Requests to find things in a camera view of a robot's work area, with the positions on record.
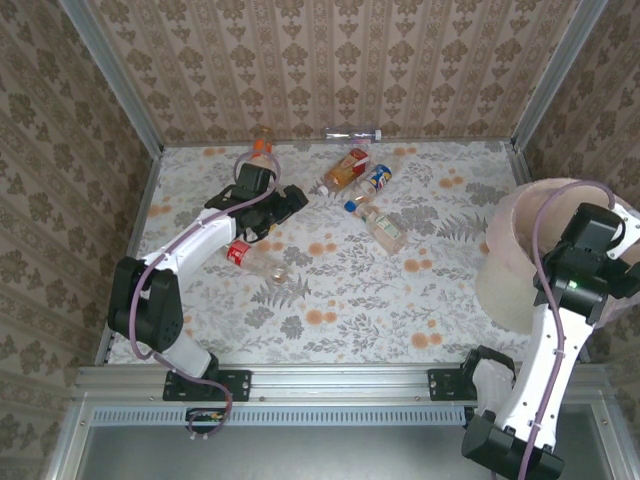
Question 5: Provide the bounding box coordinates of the clear bottle orange label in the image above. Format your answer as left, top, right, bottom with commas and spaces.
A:
251, 124, 276, 164

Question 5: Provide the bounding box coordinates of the clear bottle red label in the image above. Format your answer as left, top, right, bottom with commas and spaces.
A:
224, 239, 294, 287

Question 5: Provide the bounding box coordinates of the red gold label bottle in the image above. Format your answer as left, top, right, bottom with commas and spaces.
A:
317, 147, 372, 197

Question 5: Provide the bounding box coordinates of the clear bottle without label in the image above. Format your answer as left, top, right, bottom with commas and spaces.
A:
323, 124, 384, 144

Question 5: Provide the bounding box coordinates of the blue label cola bottle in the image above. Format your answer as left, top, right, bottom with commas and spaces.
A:
344, 160, 401, 212

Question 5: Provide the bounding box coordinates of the green white label bottle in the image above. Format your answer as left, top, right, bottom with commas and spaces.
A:
355, 198, 409, 255

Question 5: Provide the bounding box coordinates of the beige waste bin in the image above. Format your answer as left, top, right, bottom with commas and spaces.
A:
485, 177, 640, 326

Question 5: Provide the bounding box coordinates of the white waste bin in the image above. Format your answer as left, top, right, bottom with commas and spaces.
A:
474, 239, 540, 336

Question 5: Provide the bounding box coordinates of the floral tablecloth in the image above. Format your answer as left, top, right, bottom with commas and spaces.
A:
107, 141, 571, 366

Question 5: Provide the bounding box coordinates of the grey metal panel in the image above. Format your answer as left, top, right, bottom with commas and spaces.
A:
74, 424, 616, 480

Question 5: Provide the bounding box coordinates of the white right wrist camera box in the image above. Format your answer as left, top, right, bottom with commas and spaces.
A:
607, 205, 640, 261

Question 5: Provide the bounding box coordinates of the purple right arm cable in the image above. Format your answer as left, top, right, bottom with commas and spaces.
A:
519, 179, 617, 480

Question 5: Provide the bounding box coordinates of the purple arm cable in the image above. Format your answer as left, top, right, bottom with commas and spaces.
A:
519, 179, 617, 480
128, 149, 281, 441

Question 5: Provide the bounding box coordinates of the aluminium corner post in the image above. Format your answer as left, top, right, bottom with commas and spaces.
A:
58, 0, 165, 159
510, 0, 610, 151

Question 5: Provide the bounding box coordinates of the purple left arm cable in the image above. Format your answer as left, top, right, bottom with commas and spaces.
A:
128, 149, 281, 441

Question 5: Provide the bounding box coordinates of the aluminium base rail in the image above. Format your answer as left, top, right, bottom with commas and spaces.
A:
73, 363, 611, 407

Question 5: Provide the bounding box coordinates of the slotted grey cable duct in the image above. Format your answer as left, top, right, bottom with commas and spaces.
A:
91, 404, 471, 427

